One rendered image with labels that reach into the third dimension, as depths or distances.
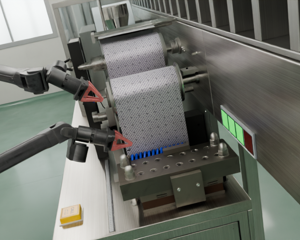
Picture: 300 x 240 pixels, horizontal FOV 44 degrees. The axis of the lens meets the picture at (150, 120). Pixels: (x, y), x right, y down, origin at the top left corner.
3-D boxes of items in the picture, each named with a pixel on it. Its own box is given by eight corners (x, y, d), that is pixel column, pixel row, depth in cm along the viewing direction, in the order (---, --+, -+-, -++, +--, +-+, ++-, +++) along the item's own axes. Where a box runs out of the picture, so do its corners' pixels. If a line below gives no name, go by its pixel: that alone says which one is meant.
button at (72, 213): (62, 213, 134) (61, 207, 133) (81, 208, 134) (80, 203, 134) (61, 225, 127) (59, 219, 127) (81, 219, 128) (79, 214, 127)
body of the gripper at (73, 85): (78, 102, 127) (58, 92, 125) (78, 93, 136) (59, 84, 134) (86, 85, 126) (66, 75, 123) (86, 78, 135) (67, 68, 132)
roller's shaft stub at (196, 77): (179, 85, 140) (177, 74, 139) (197, 81, 141) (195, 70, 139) (182, 88, 136) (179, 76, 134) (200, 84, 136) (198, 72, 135)
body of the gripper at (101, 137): (109, 153, 130) (88, 149, 129) (107, 142, 140) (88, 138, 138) (113, 136, 129) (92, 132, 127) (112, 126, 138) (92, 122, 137)
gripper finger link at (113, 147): (130, 155, 135) (105, 150, 133) (128, 147, 141) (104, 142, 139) (135, 138, 133) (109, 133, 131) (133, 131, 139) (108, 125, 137)
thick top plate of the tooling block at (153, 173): (120, 178, 136) (116, 164, 133) (225, 152, 138) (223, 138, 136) (123, 201, 121) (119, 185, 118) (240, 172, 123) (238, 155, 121)
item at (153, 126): (128, 158, 138) (117, 112, 132) (189, 143, 140) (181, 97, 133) (128, 158, 138) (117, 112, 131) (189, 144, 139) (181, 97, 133)
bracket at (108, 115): (113, 176, 153) (95, 107, 142) (128, 173, 153) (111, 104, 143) (114, 183, 148) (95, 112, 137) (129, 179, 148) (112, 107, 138)
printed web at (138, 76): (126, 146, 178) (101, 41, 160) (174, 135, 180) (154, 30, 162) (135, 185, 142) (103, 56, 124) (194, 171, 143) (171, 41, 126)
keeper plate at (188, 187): (175, 204, 124) (169, 175, 120) (204, 197, 124) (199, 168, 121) (177, 208, 121) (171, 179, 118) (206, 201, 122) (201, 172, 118)
